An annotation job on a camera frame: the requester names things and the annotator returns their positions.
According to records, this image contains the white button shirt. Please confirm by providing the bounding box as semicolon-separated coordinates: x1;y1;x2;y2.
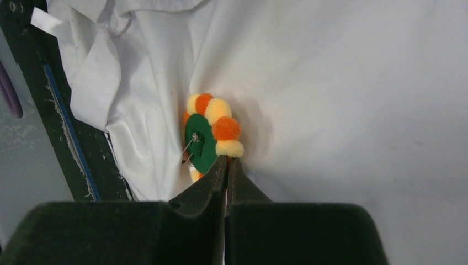
47;1;467;264

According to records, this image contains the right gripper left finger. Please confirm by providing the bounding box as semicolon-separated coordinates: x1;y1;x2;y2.
1;156;227;264

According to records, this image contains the orange yellow flower brooch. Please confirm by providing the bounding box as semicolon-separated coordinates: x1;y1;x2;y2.
183;93;244;182

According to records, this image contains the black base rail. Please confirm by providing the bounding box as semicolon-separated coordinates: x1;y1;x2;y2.
1;1;134;202

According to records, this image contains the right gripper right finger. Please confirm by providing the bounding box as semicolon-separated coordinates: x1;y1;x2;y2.
225;158;388;264

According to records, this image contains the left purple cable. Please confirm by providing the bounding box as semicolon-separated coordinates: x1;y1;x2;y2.
0;60;23;120

